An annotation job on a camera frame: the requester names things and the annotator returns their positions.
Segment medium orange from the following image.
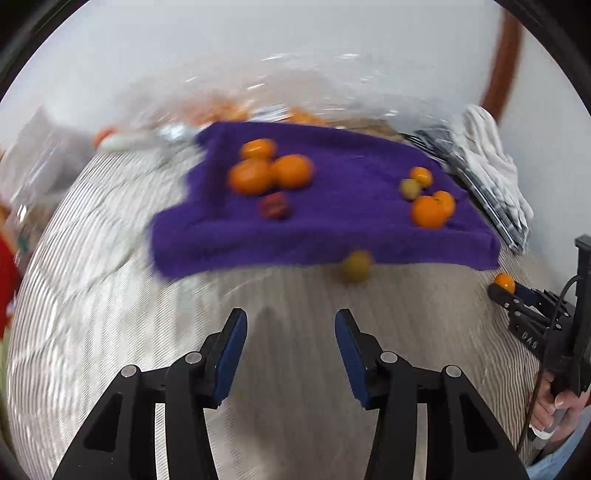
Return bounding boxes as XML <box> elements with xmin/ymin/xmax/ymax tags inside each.
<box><xmin>270</xmin><ymin>154</ymin><xmax>315</xmax><ymax>190</ymax></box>
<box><xmin>431</xmin><ymin>190</ymin><xmax>457</xmax><ymax>217</ymax></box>
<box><xmin>411</xmin><ymin>196</ymin><xmax>451</xmax><ymax>230</ymax></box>

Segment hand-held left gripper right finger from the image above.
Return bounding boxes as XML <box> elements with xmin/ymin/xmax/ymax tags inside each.
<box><xmin>335</xmin><ymin>308</ymin><xmax>529</xmax><ymax>480</ymax></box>

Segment translucent plastic bag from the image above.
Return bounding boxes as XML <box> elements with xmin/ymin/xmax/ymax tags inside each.
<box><xmin>0</xmin><ymin>106</ymin><xmax>88</xmax><ymax>208</ymax></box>

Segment striped grey white bed blanket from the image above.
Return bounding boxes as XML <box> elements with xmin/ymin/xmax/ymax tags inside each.
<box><xmin>4</xmin><ymin>138</ymin><xmax>557</xmax><ymax>480</ymax></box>

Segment crumpled clear plastic bag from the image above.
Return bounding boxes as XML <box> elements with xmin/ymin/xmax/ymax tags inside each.
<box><xmin>115</xmin><ymin>51</ymin><xmax>462</xmax><ymax>139</ymax></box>

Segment black cable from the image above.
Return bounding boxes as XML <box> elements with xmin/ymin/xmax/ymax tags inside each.
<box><xmin>516</xmin><ymin>275</ymin><xmax>585</xmax><ymax>455</ymax></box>

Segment brown wooden door frame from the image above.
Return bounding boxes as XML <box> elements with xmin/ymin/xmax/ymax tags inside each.
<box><xmin>480</xmin><ymin>9</ymin><xmax>525</xmax><ymax>121</ymax></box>

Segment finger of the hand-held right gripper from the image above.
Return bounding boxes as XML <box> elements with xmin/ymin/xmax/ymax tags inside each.
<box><xmin>488</xmin><ymin>283</ymin><xmax>525</xmax><ymax>315</ymax></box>
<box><xmin>512</xmin><ymin>281</ymin><xmax>557</xmax><ymax>306</ymax></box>

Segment dark red fruit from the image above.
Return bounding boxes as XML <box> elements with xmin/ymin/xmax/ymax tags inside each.
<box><xmin>259</xmin><ymin>191</ymin><xmax>291</xmax><ymax>221</ymax></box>

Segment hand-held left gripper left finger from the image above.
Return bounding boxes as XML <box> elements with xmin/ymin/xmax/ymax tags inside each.
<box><xmin>53</xmin><ymin>308</ymin><xmax>249</xmax><ymax>480</ymax></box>

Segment purple knitted cloth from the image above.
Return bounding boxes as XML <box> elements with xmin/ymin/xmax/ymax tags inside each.
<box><xmin>148</xmin><ymin>121</ymin><xmax>502</xmax><ymax>280</ymax></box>

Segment yellow-green round fruit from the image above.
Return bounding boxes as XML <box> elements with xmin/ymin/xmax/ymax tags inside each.
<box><xmin>340</xmin><ymin>250</ymin><xmax>374</xmax><ymax>284</ymax></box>

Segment person's blue jeans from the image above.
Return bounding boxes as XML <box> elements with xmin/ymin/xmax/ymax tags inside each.
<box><xmin>526</xmin><ymin>455</ymin><xmax>574</xmax><ymax>480</ymax></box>

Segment pile of bagged oranges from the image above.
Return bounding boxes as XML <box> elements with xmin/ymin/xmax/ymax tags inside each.
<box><xmin>95</xmin><ymin>92</ymin><xmax>333</xmax><ymax>144</ymax></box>

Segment white towel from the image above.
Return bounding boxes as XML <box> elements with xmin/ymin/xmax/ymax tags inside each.
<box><xmin>450</xmin><ymin>104</ymin><xmax>534</xmax><ymax>232</ymax></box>

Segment large orange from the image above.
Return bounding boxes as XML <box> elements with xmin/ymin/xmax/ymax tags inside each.
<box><xmin>228</xmin><ymin>158</ymin><xmax>274</xmax><ymax>196</ymax></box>

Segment red paper bag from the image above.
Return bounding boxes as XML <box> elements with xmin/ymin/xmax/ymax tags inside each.
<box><xmin>0</xmin><ymin>231</ymin><xmax>21</xmax><ymax>340</ymax></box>

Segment person's right hand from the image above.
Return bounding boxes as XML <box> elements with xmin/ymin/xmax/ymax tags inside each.
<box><xmin>530</xmin><ymin>371</ymin><xmax>591</xmax><ymax>445</ymax></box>

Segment blue checked cloth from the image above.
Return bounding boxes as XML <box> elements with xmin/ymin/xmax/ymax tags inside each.
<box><xmin>406</xmin><ymin>127</ymin><xmax>529</xmax><ymax>254</ymax></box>

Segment white paper roll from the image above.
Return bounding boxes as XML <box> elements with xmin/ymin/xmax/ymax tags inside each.
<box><xmin>99</xmin><ymin>133</ymin><xmax>153</xmax><ymax>152</ymax></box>

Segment flat orange tangerine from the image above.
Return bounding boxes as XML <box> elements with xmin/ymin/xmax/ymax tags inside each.
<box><xmin>240</xmin><ymin>138</ymin><xmax>279</xmax><ymax>161</ymax></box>

